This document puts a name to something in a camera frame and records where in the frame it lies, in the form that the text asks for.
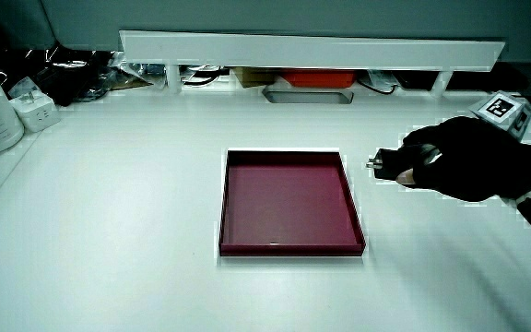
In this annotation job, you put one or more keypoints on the person's right hand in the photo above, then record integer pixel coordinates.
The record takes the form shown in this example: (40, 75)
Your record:
(473, 161)

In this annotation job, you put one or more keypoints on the black charger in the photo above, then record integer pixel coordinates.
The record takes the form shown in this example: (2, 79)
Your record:
(387, 163)

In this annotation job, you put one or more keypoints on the white desk shelf riser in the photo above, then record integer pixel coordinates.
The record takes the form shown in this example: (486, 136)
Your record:
(311, 51)

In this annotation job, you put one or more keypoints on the white desk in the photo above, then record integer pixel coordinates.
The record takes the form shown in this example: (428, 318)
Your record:
(109, 221)

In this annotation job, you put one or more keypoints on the orange box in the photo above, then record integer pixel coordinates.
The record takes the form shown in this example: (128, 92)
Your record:
(318, 78)

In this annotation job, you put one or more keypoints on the maroon square tray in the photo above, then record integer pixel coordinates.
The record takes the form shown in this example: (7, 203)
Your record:
(288, 203)

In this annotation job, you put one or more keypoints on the brown cardboard box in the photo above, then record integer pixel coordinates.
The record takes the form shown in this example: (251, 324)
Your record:
(252, 76)

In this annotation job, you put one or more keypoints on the clear plastic bag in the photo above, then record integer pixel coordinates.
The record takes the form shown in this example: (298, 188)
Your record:
(132, 69)

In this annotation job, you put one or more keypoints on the black plastic bag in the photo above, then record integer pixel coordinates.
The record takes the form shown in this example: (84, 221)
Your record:
(62, 78)

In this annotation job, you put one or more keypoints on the white power adapter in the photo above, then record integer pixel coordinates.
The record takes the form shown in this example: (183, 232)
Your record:
(37, 113)

